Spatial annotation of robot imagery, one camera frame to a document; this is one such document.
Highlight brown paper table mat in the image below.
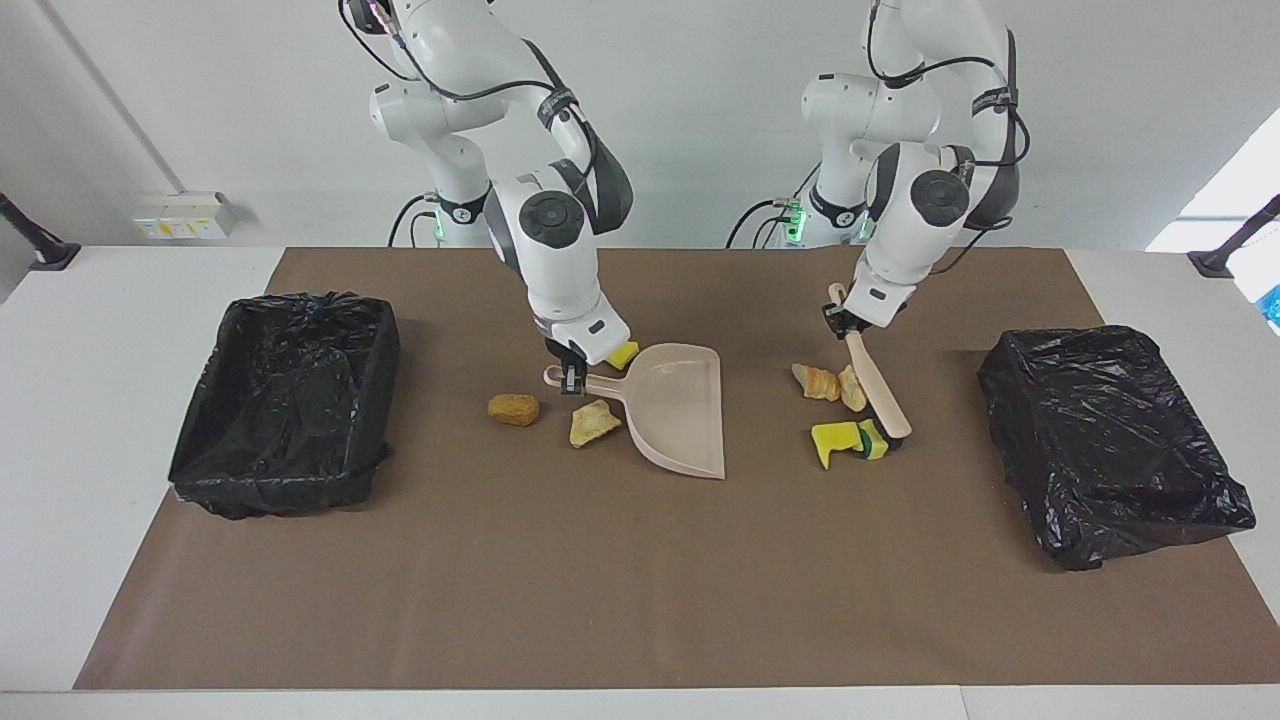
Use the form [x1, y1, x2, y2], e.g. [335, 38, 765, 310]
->
[73, 247, 1280, 691]

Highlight bin with black bag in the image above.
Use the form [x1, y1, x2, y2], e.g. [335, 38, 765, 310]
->
[977, 324, 1257, 572]
[168, 291, 401, 520]

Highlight orange striped bread piece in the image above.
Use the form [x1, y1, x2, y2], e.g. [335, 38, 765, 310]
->
[791, 362, 842, 403]

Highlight large yellow sponge piece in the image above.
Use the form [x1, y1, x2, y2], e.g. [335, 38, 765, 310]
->
[810, 421, 864, 471]

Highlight brown bread nugget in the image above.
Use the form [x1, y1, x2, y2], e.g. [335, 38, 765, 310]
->
[487, 393, 541, 428]

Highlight pink brush black bristles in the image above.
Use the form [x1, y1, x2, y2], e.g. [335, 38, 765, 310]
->
[828, 283, 913, 456]

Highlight pink plastic dustpan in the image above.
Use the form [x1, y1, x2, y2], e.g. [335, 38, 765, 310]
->
[543, 343, 725, 480]

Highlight beige rough foam chunk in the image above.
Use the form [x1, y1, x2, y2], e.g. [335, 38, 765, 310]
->
[569, 399, 622, 449]

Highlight white wall socket box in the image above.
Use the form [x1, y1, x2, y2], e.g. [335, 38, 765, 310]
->
[132, 192, 238, 241]

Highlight black base cable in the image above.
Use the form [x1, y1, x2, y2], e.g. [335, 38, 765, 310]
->
[387, 193, 442, 248]
[725, 197, 807, 249]

